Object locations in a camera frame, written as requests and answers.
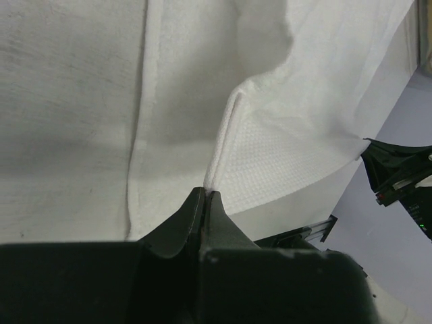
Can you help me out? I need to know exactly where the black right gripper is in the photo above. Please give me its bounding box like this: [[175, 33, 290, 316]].
[[361, 139, 431, 206]]

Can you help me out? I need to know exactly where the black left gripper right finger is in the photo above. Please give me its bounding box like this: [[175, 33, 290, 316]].
[[199, 192, 263, 323]]

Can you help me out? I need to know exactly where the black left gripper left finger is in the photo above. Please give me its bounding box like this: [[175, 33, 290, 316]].
[[134, 187, 205, 323]]

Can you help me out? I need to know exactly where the white towels pile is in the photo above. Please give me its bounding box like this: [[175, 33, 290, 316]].
[[128, 1, 416, 240]]

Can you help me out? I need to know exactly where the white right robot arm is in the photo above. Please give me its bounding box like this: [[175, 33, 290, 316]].
[[361, 138, 431, 238]]

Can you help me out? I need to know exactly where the aluminium table edge rail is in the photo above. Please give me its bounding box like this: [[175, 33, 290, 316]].
[[254, 215, 338, 250]]

